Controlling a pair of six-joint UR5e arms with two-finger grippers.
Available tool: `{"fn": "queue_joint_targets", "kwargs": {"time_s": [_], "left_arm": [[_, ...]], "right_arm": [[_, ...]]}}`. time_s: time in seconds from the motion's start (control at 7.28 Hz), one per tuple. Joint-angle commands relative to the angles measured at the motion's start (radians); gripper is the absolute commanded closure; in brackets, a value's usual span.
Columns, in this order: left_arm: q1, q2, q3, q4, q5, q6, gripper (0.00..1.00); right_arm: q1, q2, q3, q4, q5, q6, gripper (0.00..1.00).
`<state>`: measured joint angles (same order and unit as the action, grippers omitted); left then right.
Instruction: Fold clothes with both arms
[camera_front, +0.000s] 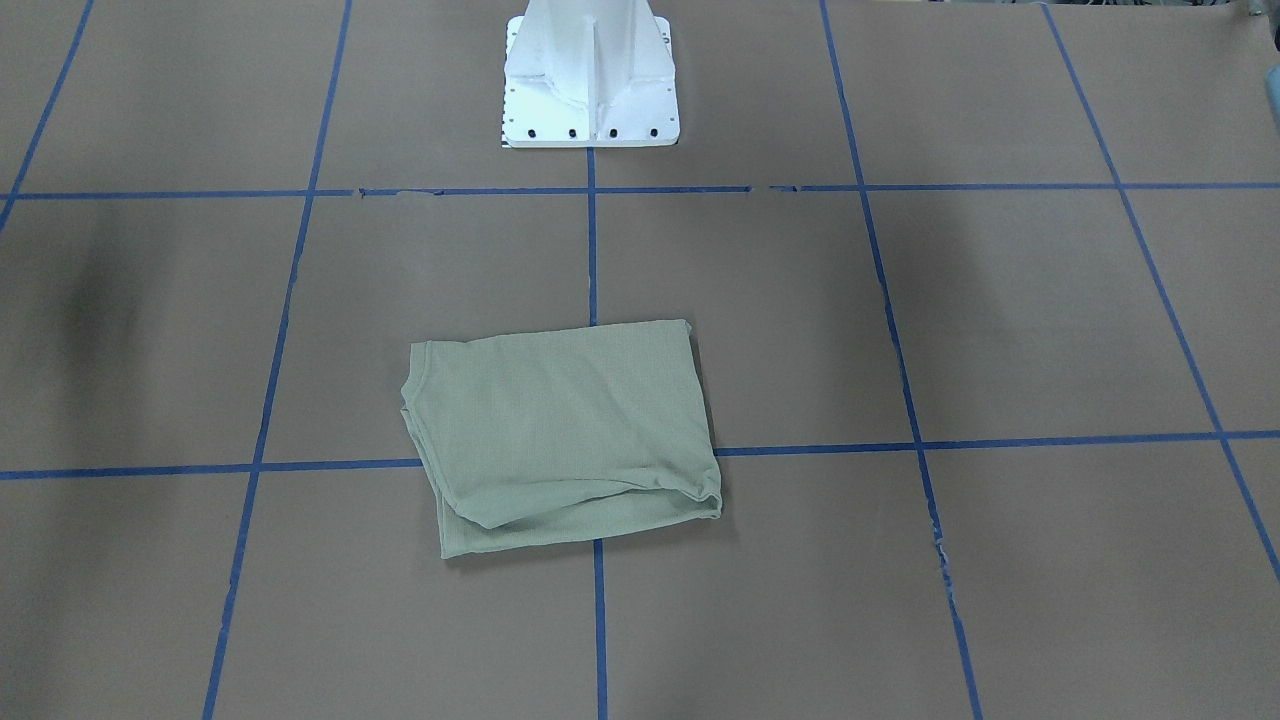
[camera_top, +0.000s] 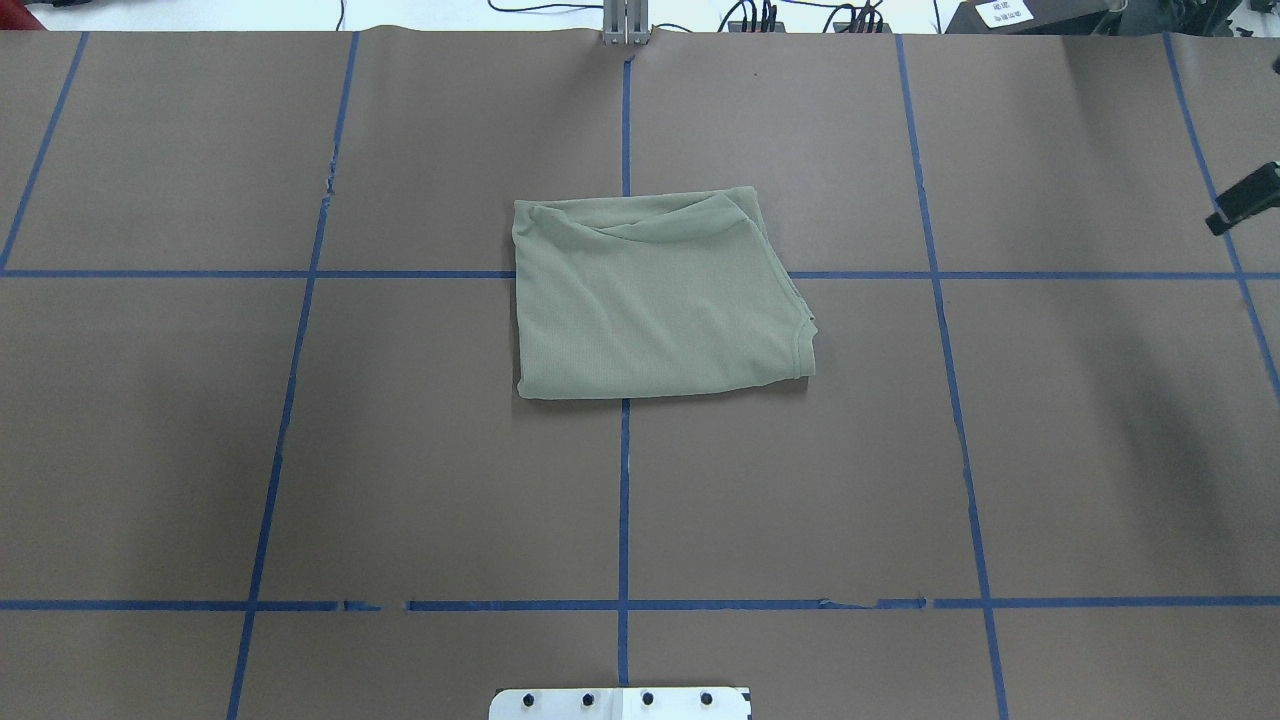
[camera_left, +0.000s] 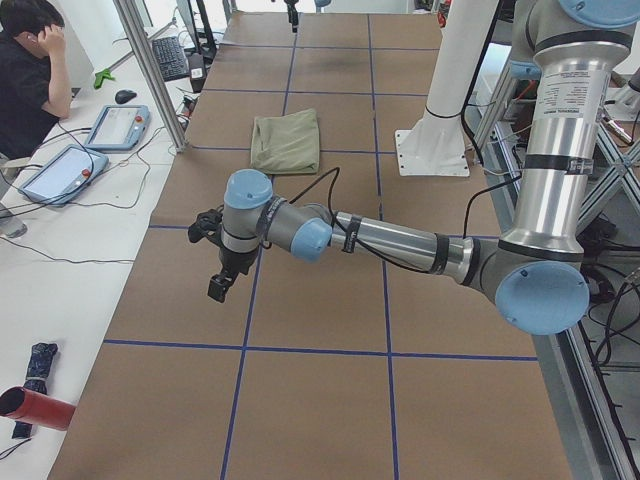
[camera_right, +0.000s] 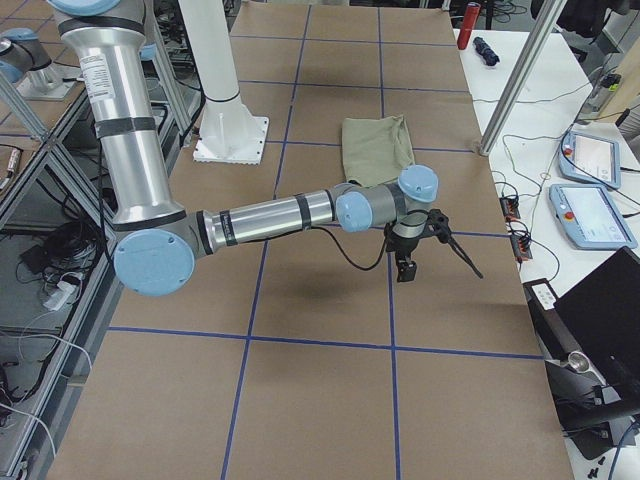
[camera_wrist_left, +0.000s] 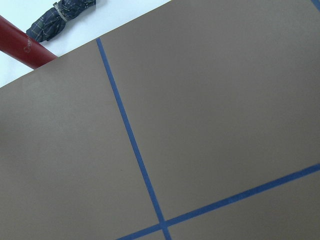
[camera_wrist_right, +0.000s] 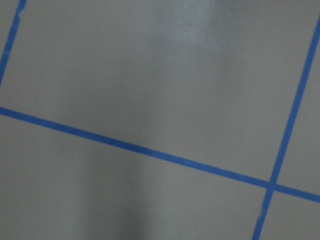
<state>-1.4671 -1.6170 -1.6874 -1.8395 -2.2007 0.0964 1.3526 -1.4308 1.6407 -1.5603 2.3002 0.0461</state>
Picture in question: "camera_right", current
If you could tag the blue teach pendant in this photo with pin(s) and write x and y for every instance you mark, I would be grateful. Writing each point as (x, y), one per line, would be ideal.
(589, 218)
(587, 158)

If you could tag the aluminium frame post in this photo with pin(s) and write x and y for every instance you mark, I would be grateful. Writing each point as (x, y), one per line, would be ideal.
(535, 42)

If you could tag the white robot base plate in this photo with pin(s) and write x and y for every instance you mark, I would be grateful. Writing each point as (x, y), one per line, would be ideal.
(228, 132)

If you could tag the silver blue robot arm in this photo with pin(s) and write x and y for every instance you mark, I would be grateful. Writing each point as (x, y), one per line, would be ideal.
(159, 241)

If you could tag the olive green long-sleeve shirt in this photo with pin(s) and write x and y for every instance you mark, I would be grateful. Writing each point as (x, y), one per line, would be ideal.
(375, 151)

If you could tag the black laptop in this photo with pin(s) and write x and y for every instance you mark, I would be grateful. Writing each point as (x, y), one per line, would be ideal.
(593, 331)

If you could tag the blue teach pendant far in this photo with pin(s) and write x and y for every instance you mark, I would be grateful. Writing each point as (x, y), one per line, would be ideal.
(587, 158)

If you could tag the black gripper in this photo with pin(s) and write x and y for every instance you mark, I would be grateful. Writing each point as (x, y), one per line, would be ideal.
(403, 248)

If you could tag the red cylinder tube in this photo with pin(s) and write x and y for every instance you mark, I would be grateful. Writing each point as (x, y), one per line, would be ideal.
(468, 22)

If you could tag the aluminium frame side rail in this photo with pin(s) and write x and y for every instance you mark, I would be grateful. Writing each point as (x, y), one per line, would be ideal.
(58, 290)

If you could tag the blue teach pendant near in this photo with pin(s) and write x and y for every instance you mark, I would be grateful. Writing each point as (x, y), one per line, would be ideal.
(589, 218)

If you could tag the folded dark blue umbrella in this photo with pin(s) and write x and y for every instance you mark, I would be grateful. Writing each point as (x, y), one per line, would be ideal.
(486, 53)

